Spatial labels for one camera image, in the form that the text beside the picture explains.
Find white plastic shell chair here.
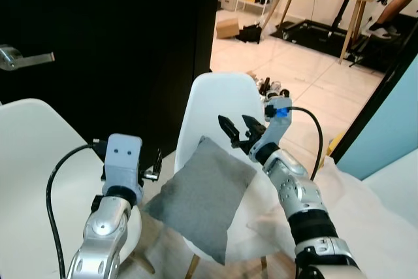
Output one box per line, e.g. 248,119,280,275
174,71,296,274
0,99,143,274

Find small yellow object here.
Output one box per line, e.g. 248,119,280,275
326,131,344,157

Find black door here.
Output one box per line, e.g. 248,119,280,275
0,0,224,165

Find black and white shoes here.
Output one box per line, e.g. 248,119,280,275
246,70,292,101

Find white bed sheet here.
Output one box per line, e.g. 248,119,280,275
247,152,418,279

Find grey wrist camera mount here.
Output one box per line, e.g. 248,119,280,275
263,95,293,154
102,133,144,192

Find brown cardboard box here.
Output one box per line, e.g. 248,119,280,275
216,17,241,40

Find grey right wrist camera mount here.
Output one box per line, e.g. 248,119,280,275
263,95,293,154

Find black bag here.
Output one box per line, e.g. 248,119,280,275
238,24,264,44

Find silver door lever handle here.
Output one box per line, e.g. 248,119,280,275
0,44,56,71

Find grey fabric pillow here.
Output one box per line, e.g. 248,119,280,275
143,136,257,266

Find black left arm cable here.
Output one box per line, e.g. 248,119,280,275
46,142,106,279

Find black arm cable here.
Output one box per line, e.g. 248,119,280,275
46,142,106,279
291,106,325,182

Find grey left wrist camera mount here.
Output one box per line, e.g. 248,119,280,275
102,133,144,192

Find black door frame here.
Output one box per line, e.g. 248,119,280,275
331,27,418,162

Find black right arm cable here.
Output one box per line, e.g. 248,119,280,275
291,106,325,182

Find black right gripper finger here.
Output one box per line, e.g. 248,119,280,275
242,116,265,141
219,116,244,148

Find black treadmill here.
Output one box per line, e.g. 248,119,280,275
270,0,400,71

